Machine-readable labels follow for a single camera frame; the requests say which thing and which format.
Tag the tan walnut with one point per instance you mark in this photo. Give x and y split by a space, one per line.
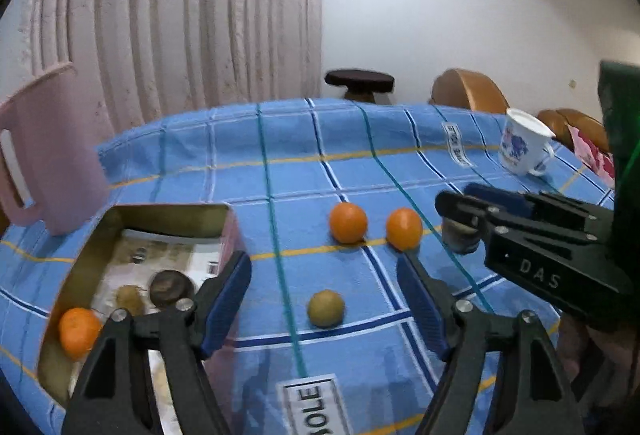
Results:
131 298

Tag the cut sugarcane piece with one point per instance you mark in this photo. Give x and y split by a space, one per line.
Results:
457 239

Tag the small green round fruit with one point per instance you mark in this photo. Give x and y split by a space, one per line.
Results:
326 308

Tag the pink pleated curtain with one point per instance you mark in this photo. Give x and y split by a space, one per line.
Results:
200 25

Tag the printed paper leaflet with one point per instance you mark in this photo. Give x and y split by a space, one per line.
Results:
165 255

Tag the brown leather chair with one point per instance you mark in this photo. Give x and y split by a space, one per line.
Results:
570 122
472 90

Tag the blue plaid tablecloth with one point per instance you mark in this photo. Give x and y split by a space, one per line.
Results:
300 155

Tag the dark purple round fruit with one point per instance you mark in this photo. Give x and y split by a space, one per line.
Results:
170 287

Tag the dark round stool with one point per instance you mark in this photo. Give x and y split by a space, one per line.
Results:
359 79

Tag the white mug blue print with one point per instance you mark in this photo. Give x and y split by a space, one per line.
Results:
522 145

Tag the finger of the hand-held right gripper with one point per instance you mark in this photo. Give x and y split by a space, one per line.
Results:
500 197
465 210

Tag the large orange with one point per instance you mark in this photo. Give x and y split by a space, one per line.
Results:
79 332

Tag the pink floral cloth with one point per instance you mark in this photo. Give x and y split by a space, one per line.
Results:
592 155

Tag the pink plastic pitcher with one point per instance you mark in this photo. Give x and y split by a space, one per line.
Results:
60 155

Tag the metal tin box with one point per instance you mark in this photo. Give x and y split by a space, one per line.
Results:
165 214

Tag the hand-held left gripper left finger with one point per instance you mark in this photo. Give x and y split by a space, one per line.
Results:
225 305

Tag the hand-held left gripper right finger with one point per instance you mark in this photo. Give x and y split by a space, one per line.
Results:
422 307

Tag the small orange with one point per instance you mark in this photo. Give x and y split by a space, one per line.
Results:
404 228
348 222

